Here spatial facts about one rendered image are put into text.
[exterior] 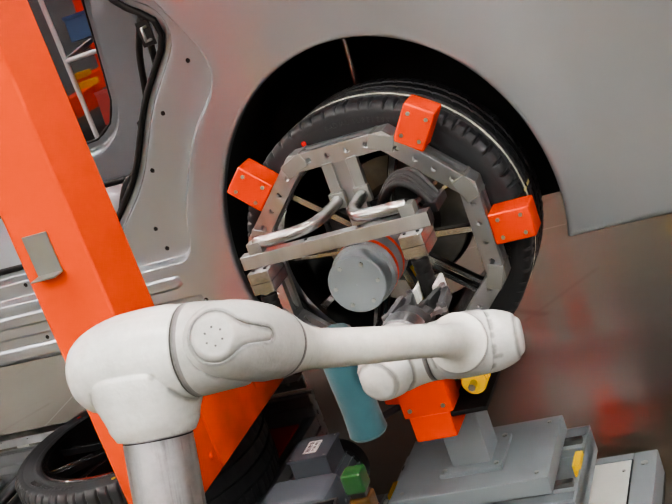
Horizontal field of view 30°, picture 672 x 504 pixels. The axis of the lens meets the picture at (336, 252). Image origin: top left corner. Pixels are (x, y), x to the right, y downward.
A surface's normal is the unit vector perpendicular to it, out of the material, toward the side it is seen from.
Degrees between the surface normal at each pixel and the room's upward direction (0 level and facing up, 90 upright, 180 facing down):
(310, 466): 90
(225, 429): 90
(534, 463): 0
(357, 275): 90
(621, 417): 0
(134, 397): 78
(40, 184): 90
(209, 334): 62
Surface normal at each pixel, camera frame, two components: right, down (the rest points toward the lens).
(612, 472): -0.33, -0.90
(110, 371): -0.39, 0.11
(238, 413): 0.90, -0.22
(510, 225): -0.28, 0.36
